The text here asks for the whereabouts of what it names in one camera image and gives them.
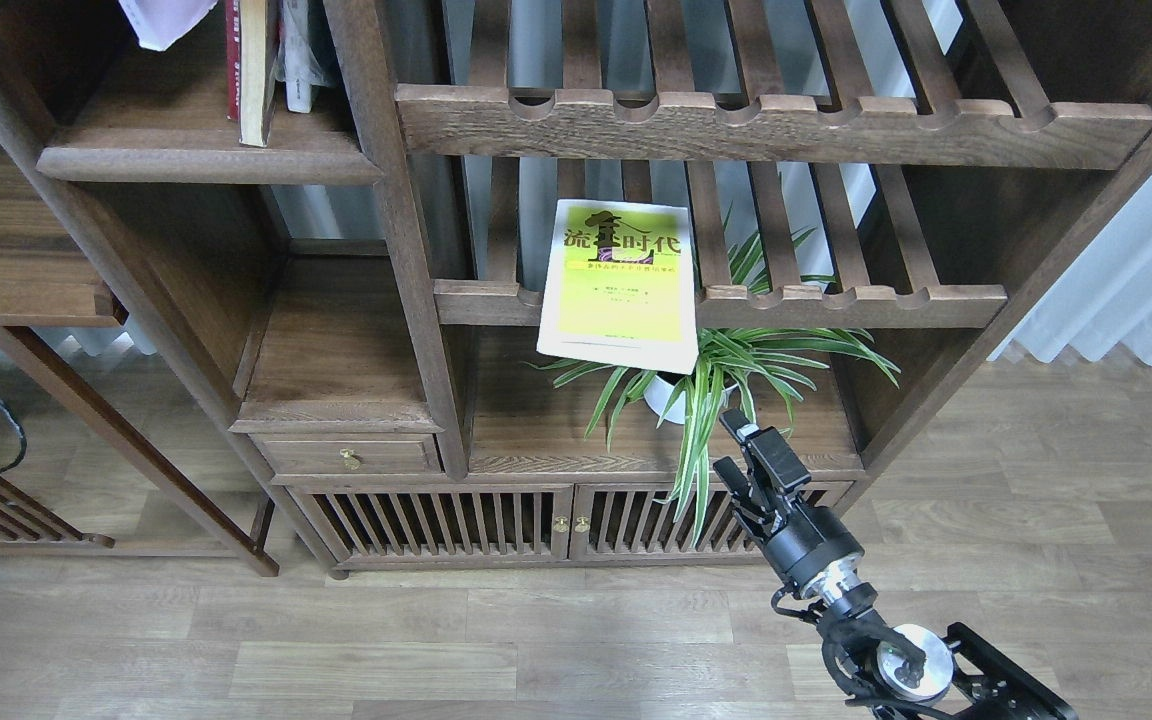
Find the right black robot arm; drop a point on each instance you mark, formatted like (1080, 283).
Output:
(898, 672)

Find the spider plant leaves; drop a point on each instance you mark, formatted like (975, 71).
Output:
(728, 358)

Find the white plant pot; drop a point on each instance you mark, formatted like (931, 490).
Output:
(662, 387)

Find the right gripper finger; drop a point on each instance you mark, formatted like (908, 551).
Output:
(767, 447)
(758, 507)

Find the white purple book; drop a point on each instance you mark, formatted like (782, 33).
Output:
(159, 23)

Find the upright tan book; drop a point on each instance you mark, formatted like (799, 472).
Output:
(258, 32)

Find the red paperback book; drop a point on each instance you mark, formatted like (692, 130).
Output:
(232, 35)

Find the yellow green book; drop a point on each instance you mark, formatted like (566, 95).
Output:
(621, 286)

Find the brass drawer knob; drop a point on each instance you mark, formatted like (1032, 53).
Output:
(350, 461)

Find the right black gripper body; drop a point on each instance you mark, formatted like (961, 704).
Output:
(809, 541)

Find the brass cabinet door knobs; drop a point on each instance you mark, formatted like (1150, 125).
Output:
(563, 524)

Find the dark wooden bookshelf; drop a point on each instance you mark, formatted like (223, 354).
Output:
(369, 279)

